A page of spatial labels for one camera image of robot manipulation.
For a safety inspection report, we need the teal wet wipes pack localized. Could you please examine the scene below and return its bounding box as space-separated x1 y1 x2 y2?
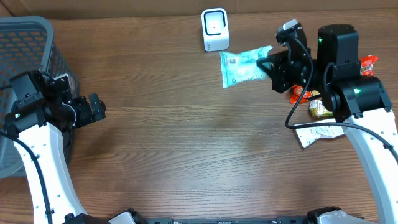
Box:
220 45 273 88

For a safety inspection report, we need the green juice carton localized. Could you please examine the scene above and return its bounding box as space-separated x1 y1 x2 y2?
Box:
308 100 333 118

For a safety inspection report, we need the white cosmetic tube gold cap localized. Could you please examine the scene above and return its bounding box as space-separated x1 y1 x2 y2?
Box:
295 126 344 149

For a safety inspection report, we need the orange biscuit roll package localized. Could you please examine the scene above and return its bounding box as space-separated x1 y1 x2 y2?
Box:
289 55 379 105

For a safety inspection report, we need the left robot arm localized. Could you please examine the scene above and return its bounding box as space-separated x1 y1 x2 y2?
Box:
1 71 140 223

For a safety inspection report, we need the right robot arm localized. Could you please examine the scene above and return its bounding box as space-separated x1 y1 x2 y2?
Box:
257 20 397 223

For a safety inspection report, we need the white barcode scanner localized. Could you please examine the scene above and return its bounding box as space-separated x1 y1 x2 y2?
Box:
201 7 230 52

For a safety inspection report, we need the grey plastic shopping basket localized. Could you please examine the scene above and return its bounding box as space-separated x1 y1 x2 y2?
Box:
1 16 80 179

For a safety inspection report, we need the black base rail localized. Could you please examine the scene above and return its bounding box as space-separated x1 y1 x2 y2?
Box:
146 216 310 224

